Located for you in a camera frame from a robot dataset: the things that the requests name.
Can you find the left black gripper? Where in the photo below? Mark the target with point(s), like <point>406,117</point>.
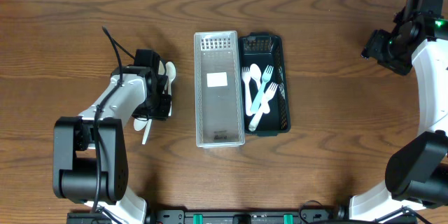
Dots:
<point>162,89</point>

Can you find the white plastic spoon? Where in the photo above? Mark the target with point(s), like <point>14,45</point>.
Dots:
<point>255,73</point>
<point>140,123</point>
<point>162,70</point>
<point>146,131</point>
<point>171,74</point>

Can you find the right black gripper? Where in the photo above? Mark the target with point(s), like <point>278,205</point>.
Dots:
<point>374,47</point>

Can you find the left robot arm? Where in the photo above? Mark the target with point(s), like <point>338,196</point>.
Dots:
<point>89,155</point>

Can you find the light teal plastic fork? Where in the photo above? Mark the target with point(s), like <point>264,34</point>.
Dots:
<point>260,92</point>

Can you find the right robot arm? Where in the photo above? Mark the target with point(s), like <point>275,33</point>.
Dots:
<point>415,176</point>

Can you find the white plastic fork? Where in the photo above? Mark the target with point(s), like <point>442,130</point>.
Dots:
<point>268,95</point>
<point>246,77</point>

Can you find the white label sticker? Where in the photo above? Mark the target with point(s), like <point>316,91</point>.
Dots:
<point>218,79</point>

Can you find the clear plastic basket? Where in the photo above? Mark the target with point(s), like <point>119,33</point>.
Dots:
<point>219,112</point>

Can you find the black plastic basket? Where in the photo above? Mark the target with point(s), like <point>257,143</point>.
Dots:
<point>266,50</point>

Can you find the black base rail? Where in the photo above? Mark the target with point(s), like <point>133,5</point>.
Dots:
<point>304,215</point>

